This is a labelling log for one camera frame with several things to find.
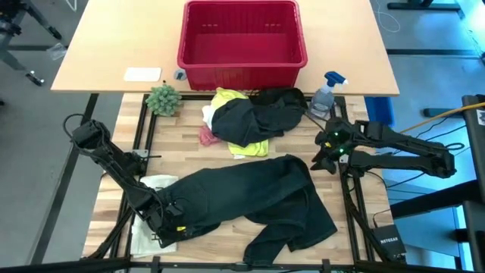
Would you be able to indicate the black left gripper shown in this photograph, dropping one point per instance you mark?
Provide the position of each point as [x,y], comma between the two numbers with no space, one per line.
[163,221]

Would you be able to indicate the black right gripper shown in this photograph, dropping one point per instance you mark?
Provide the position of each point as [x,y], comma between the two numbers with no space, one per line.
[337,138]

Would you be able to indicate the dark denim jeans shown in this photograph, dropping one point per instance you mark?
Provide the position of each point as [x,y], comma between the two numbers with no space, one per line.
[246,189]

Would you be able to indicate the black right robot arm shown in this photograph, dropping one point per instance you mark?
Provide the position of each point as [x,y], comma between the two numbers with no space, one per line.
[435,163]

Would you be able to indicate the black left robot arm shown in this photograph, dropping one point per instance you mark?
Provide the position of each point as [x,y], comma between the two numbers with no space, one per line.
[113,163]

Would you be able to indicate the red plastic laundry basket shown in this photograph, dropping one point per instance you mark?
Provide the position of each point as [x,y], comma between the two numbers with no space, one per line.
[242,49]

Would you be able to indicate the white Houston tote bag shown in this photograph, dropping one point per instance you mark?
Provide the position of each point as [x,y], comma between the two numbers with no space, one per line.
[146,242]

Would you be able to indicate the blue spray bottle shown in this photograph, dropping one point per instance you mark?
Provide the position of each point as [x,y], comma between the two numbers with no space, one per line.
[322,100]

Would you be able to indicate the blue bin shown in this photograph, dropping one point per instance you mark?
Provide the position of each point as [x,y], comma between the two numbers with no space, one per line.
[379,113]

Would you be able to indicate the black garment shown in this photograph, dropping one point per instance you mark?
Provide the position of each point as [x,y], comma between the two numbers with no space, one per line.
[257,117]

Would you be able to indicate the pink cloth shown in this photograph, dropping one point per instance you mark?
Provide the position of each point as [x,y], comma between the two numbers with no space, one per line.
[208,136]

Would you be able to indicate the black Netgear router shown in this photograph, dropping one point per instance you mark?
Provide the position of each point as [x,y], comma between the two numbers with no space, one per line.
[388,240]

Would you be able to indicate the black table leg bar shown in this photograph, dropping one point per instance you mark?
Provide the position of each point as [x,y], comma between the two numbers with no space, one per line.
[64,178]

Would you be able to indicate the white garment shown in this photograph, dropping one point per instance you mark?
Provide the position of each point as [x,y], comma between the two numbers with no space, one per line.
[207,115]

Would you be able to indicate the yellow-green shirt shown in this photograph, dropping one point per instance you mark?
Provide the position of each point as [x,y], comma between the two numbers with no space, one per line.
[227,96]

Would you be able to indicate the green succulent plant in pot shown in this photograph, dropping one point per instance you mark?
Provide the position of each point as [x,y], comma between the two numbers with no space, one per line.
[163,99]

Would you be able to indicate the small grey round object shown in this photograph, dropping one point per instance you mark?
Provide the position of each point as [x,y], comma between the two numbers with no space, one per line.
[180,74]

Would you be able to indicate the white paper card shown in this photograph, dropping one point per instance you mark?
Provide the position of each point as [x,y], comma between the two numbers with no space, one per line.
[142,74]

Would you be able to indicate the black equipment stand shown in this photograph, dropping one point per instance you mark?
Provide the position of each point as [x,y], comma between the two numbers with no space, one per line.
[475,151]

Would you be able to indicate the black desk foot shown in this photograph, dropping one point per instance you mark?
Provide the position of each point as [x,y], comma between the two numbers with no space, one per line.
[417,5]

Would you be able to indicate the clear plastic bag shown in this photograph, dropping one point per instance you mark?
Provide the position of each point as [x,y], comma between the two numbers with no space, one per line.
[57,51]

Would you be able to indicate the black wheeled stand base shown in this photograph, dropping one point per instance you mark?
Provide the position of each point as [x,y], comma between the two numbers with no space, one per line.
[41,22]

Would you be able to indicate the black aluminium table frame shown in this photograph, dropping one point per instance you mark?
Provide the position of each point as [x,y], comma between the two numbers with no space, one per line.
[352,212]

